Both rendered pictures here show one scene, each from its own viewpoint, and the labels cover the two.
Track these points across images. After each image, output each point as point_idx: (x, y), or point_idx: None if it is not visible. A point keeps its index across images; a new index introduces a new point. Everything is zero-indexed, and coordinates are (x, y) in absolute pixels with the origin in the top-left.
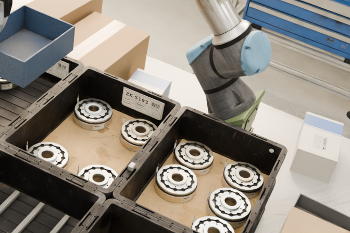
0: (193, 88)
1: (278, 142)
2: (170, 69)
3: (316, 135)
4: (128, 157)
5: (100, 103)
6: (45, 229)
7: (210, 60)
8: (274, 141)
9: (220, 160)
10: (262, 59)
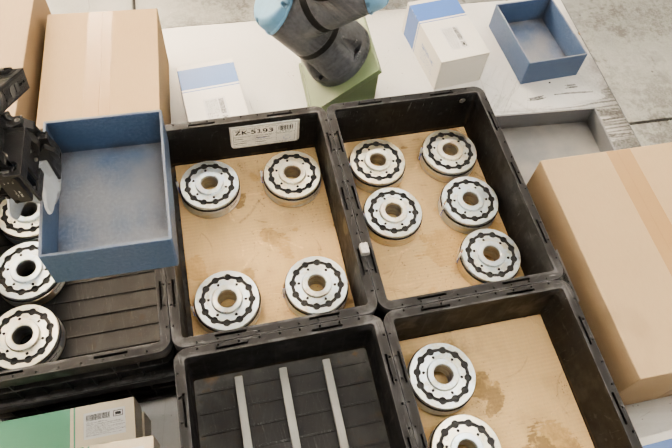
0: (244, 44)
1: (394, 59)
2: (193, 34)
3: (443, 30)
4: (306, 219)
5: (207, 167)
6: (317, 397)
7: (307, 17)
8: (389, 60)
9: (399, 144)
10: None
